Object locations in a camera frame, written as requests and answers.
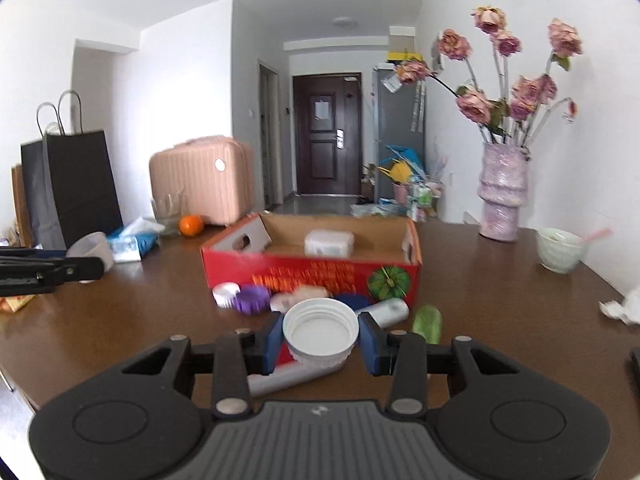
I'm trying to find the white tape roll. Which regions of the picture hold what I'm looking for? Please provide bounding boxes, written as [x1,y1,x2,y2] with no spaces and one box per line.
[65,232,115,276]

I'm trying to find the green bottle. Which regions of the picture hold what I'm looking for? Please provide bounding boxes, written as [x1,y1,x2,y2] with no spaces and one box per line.
[411,306,442,344]

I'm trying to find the small white cap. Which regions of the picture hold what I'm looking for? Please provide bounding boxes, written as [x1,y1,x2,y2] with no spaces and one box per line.
[212,282,241,309]

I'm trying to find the white tube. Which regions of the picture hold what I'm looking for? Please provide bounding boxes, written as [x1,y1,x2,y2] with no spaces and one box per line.
[356,298,410,328]

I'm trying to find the purple scalloped lid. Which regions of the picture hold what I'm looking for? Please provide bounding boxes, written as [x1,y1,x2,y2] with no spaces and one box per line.
[232,285,271,315]

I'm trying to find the beige plug adapter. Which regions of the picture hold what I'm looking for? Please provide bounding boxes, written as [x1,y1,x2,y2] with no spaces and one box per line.
[270,285,331,313]

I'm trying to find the blue scalloped lid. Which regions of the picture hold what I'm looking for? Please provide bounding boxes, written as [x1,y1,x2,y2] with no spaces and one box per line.
[334,292,371,312]

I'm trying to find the large white jar lid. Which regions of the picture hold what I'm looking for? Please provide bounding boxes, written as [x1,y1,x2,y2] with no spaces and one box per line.
[282,298,359,368]

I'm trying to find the white plastic pill bottle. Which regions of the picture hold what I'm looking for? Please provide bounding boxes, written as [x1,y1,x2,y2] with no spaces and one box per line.
[304,230,355,259]

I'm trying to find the snack packets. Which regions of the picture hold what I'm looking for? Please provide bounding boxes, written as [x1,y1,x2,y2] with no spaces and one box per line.
[0,295,35,313]

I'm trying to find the brown paper bag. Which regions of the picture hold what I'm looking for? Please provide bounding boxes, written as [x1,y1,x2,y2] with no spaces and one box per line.
[12,165,34,247]

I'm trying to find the blue tissue pack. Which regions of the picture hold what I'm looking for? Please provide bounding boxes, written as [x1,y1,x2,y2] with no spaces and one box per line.
[107,217,165,263]

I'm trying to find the black paper bag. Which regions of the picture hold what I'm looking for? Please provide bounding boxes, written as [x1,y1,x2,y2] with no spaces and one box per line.
[21,102,124,250]

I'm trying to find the clear drinking glass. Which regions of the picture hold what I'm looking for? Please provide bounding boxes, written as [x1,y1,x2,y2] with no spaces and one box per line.
[151,188,186,237]

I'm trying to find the orange fruit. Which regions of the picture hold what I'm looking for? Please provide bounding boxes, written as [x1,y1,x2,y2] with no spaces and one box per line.
[179,214,205,237]

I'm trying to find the crumpled white tissue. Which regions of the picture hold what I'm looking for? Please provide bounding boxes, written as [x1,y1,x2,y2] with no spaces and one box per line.
[599,287,640,326]

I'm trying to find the pink suitcase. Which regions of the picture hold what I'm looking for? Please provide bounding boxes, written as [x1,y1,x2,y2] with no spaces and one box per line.
[149,136,255,226]

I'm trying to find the pale green bowl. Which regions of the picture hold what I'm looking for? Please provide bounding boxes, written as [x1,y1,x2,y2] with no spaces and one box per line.
[536,228,586,274]

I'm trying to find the red cardboard box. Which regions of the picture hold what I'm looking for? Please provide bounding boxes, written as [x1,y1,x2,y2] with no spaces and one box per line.
[201,212,422,304]

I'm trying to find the pink spoon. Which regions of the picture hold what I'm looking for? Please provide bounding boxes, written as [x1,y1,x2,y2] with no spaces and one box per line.
[580,228,613,245]

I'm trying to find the pink textured vase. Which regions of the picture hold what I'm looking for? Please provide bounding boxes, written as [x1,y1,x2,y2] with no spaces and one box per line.
[477,144,528,243]

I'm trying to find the yellow and blue toys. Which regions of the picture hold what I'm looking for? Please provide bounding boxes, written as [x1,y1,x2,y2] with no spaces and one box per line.
[378,144,427,184]

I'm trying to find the dark brown door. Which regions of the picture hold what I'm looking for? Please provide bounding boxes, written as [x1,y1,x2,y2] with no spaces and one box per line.
[293,73,362,196]

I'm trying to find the dried pink roses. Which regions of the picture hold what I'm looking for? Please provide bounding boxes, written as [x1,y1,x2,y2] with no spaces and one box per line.
[383,6,582,153]

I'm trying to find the grey refrigerator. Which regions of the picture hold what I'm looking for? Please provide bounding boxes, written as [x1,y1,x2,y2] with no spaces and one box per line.
[370,63,428,201]

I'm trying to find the ceiling lamp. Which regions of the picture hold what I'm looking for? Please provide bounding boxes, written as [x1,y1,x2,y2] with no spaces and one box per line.
[332,16,358,29]

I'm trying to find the yellow box on fridge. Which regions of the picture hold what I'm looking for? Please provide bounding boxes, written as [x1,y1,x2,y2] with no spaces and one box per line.
[386,51,423,64]

